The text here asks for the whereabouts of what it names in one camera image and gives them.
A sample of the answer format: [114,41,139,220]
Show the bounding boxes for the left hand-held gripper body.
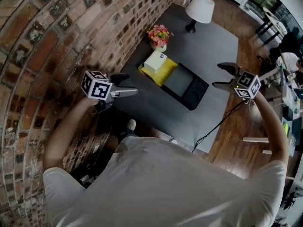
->
[80,70,119,114]

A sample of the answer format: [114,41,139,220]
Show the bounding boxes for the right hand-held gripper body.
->
[232,70,262,100]

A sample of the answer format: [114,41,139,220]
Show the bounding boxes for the tissue pack with blue logo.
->
[143,50,169,74]

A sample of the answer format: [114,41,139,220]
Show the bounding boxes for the person's left forearm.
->
[42,97,101,174]

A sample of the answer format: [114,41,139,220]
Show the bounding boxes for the person's right forearm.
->
[250,91,291,166]

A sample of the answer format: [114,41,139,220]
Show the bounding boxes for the white office desk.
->
[258,65,303,96]
[242,98,303,183]

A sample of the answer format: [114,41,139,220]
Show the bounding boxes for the person's shoe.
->
[125,119,137,131]

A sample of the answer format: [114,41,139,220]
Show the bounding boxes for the yellow cloth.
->
[139,57,179,88]

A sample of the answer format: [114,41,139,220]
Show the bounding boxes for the person's dark trouser leg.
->
[116,129,141,148]

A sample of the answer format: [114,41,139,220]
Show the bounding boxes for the black tray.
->
[160,62,210,112]

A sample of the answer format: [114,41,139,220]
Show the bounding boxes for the black box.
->
[281,106,294,122]

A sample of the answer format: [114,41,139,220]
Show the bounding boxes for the pink flowers in white pot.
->
[146,24,175,52]

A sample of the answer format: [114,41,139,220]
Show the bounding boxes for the black office chair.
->
[268,32,302,65]

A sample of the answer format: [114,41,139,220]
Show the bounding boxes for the small table with dark legs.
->
[256,7,288,44]

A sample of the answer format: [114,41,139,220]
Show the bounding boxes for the white table lamp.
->
[185,0,215,34]

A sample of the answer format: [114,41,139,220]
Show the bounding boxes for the black cable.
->
[191,97,249,153]

